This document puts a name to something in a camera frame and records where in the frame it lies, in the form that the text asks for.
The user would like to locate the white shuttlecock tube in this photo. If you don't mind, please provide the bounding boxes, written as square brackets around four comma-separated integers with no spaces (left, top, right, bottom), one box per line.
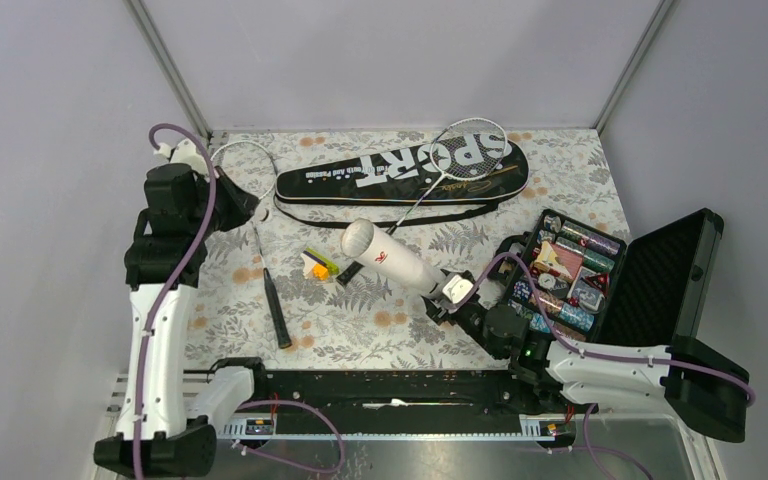
[337,218,446,298]

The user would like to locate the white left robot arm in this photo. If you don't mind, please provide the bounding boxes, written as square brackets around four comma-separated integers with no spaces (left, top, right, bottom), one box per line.
[93,163,271,478]

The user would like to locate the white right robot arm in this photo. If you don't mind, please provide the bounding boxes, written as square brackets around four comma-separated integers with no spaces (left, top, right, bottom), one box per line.
[411,268,755,443]

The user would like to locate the white racket on left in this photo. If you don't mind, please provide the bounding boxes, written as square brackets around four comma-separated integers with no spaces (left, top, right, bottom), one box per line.
[211,140,292,349]

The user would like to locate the yellow orange small toy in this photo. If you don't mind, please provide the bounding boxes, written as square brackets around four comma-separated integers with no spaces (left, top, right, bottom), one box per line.
[300,248,340,281]

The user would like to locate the black poker chip case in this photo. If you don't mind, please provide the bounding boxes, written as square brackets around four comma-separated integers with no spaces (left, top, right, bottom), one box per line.
[490,208,724,346]

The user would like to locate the black racket bag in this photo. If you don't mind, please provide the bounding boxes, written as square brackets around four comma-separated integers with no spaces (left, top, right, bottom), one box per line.
[276,141,529,227]

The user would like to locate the white racket on bag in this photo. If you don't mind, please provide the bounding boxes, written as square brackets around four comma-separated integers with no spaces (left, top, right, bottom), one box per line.
[335,117,510,287]

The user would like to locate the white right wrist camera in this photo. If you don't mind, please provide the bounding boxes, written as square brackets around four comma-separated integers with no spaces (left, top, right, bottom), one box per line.
[441,273,474,305]

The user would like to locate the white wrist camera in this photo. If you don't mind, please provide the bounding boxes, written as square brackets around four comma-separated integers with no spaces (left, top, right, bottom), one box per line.
[441,273,474,305]
[153,139,208,176]

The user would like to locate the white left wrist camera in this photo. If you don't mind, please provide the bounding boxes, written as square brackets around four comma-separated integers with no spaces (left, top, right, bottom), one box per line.
[153,139,208,176]

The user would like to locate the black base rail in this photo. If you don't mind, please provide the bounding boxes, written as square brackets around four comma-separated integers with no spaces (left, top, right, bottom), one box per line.
[220,370,586,441]

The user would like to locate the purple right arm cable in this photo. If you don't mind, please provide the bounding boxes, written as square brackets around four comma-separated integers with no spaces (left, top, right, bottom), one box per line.
[456,251,758,480]

